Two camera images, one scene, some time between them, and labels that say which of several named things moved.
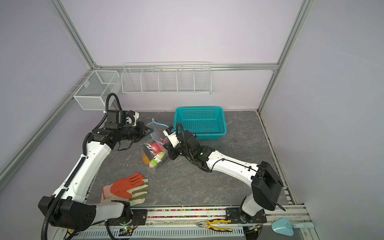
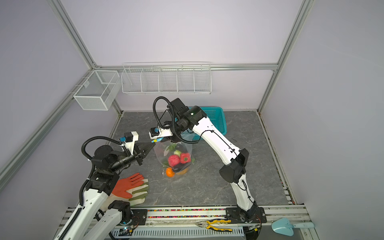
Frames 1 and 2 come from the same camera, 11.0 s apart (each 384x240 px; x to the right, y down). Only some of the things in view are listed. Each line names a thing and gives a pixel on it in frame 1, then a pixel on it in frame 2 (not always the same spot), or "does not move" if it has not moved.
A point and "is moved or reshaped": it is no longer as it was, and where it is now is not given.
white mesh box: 92,95 does not move
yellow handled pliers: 206,224 does not move
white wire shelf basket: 166,78 does not move
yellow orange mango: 145,159 to 183,171
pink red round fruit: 157,148 to 173,160
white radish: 158,159 is moved or reshaped
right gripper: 172,150 to 173,123
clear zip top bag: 154,152 is moved or reshaped
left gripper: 143,133 to 142,147
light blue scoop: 282,225 does not move
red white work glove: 133,189 does not move
